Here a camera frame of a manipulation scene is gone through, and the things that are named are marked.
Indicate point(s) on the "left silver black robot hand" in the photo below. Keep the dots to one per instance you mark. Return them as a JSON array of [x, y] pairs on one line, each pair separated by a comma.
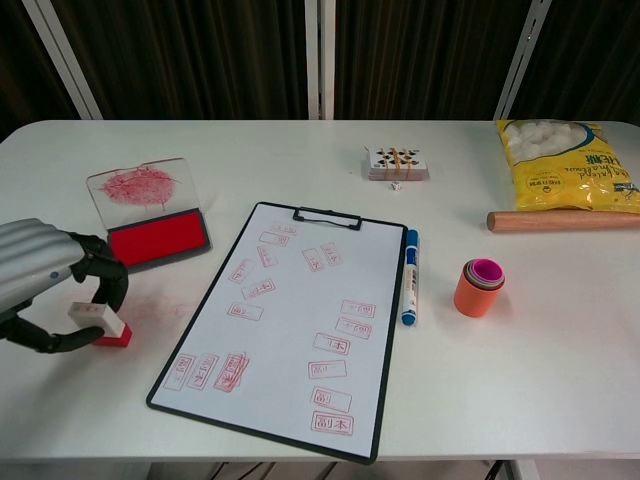
[[35, 260]]

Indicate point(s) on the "white rectangular stamp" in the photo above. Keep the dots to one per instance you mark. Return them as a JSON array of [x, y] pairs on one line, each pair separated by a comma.
[[92, 312]]

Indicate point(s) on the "red ink pad clear lid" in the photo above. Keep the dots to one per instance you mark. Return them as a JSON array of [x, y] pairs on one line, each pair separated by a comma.
[[160, 240]]

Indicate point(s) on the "dark brown curtain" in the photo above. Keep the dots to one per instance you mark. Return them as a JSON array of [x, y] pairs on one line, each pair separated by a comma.
[[175, 60]]

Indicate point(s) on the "black clipboard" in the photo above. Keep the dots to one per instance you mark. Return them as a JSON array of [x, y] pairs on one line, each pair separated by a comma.
[[327, 221]]

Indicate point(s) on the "blue whiteboard marker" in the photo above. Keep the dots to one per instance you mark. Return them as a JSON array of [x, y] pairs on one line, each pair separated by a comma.
[[411, 280]]

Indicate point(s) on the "wooden rolling pin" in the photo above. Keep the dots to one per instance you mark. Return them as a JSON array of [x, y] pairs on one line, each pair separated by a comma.
[[550, 221]]

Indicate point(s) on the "yellow bag of white puffs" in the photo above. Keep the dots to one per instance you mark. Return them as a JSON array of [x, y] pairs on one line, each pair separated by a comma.
[[560, 175]]

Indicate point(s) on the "white slanted frame post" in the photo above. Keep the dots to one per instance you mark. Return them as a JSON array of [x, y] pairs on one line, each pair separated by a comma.
[[60, 55], [522, 60]]

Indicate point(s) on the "white upright frame post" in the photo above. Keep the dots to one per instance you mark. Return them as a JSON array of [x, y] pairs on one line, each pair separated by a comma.
[[319, 60]]

